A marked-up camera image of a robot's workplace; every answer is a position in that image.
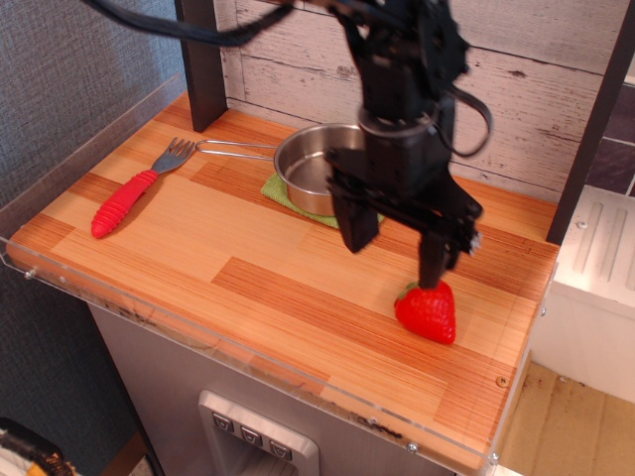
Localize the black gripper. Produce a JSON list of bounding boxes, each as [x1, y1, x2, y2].
[[325, 106, 483, 289]]

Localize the red toy strawberry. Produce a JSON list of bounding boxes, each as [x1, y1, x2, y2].
[[394, 281, 456, 344]]

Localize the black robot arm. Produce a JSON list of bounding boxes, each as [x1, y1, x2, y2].
[[324, 1, 491, 289]]

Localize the green cloth mat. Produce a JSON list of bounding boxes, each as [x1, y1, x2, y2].
[[261, 172, 386, 230]]

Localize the white plastic cabinet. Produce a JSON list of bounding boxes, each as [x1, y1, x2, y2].
[[530, 186, 634, 402]]

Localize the silver dispenser button panel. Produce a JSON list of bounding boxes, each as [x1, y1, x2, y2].
[[197, 390, 320, 475]]

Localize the grey toy fridge cabinet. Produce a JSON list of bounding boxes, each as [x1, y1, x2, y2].
[[90, 305, 449, 475]]

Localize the silver pot with handle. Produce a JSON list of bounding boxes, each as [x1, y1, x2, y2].
[[195, 124, 364, 216]]

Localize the clear acrylic guard rail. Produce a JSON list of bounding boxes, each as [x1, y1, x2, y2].
[[9, 98, 557, 475]]

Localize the dark left post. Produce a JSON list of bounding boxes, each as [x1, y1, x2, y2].
[[175, 0, 227, 132]]

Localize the dark post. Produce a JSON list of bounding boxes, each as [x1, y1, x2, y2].
[[175, 0, 227, 132], [546, 1, 634, 245]]

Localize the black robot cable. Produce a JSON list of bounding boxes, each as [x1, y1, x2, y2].
[[81, 0, 495, 159]]

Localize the fork with red handle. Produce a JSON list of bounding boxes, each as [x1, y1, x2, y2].
[[91, 138, 195, 238]]

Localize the dark right post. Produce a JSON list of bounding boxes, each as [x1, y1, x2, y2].
[[546, 1, 634, 245]]

